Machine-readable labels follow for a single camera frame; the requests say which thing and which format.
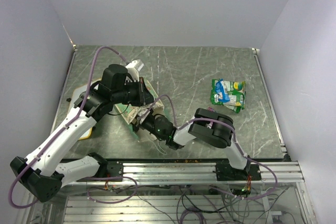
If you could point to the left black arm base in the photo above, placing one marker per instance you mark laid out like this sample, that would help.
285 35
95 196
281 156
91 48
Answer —
112 171

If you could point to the blue snack packet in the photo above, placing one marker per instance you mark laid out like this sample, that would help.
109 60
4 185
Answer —
221 93

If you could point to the aluminium rail frame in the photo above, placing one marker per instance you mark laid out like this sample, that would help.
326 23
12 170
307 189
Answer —
180 173

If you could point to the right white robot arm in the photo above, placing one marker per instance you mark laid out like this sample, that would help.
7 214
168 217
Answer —
211 127

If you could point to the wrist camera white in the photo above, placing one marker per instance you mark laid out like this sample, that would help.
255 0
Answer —
134 68
142 114

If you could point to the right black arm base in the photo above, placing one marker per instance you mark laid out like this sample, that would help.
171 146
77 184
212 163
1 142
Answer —
224 172

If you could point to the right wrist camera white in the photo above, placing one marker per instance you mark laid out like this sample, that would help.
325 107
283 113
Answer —
142 114

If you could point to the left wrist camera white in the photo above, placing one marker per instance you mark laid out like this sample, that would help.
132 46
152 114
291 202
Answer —
134 68

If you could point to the green paper bag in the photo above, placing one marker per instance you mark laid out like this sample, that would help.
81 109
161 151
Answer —
134 115

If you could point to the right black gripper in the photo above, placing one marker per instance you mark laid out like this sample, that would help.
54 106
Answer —
137 124

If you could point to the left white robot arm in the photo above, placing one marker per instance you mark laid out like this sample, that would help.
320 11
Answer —
40 172

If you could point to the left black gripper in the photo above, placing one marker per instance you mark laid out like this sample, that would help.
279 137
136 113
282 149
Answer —
144 95

